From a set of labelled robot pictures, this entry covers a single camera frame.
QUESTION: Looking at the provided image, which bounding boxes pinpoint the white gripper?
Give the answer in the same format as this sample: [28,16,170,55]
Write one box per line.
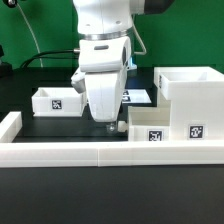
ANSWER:
[85,69,127,132]

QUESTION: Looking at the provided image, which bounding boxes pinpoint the white drawer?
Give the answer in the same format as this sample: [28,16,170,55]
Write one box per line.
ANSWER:
[118,106,170,141]
[31,87,87,117]

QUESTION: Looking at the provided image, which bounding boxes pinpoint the white drawer cabinet box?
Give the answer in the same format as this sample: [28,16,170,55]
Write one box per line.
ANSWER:
[154,67,224,140]

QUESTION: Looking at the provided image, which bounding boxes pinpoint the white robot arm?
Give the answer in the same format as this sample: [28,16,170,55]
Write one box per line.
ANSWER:
[71,0,175,131]

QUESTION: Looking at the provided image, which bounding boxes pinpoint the white marker tag sheet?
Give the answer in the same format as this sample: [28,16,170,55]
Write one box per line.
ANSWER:
[122,89,151,104]

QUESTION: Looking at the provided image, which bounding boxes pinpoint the white U-shaped fence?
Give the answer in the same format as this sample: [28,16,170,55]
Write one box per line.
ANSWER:
[0,112,224,168]

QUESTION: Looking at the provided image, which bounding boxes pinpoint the black device at left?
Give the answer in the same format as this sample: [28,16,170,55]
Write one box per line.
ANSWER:
[0,45,13,78]

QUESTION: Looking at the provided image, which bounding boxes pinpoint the white thin cable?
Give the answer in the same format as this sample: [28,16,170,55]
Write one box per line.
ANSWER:
[15,1,44,68]

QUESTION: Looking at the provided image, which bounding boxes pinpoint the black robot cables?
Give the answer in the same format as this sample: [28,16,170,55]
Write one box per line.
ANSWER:
[19,49,81,69]

